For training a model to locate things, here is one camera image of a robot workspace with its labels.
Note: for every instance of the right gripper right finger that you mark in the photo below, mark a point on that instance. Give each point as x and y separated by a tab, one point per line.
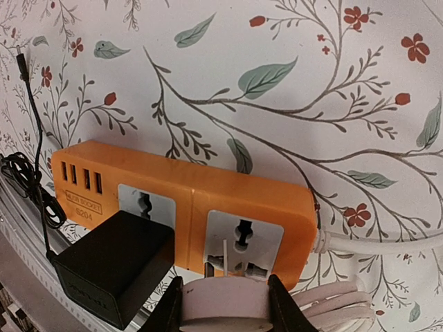
284	312

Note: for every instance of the black power adapter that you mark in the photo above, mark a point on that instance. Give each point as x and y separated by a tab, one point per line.
112	271

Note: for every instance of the floral table mat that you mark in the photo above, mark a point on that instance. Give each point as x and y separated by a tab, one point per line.
344	97

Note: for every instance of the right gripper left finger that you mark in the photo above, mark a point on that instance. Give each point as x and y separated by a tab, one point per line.
166	317

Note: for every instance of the orange power strip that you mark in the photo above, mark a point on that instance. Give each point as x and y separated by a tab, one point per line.
87	175

